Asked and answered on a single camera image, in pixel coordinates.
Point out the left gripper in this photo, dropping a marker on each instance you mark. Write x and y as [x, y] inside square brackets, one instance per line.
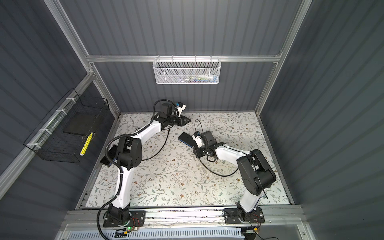
[182, 120]

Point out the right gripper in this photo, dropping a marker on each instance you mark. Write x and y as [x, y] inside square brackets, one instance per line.
[198, 154]

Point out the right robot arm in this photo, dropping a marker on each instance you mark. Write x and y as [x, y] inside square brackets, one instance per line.
[256, 173]

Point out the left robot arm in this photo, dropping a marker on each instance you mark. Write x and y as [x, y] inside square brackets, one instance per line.
[125, 152]

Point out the floral patterned table mat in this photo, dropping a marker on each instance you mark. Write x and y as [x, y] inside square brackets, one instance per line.
[171, 175]

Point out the items in white basket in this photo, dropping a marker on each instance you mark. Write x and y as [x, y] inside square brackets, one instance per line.
[200, 79]

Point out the yellow marker in basket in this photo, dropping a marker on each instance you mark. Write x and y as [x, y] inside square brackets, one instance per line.
[86, 144]

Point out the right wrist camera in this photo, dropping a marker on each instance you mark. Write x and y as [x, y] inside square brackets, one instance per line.
[197, 137]

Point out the white wire mesh basket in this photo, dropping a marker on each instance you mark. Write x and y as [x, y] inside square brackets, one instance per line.
[168, 73]

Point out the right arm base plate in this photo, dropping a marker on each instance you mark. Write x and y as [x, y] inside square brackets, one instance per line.
[234, 216]

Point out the white slotted cable duct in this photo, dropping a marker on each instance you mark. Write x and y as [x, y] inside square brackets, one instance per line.
[178, 233]

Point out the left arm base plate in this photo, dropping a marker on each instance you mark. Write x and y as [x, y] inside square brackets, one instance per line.
[125, 219]

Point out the black wire mesh basket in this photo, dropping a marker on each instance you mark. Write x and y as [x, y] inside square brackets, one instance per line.
[62, 137]

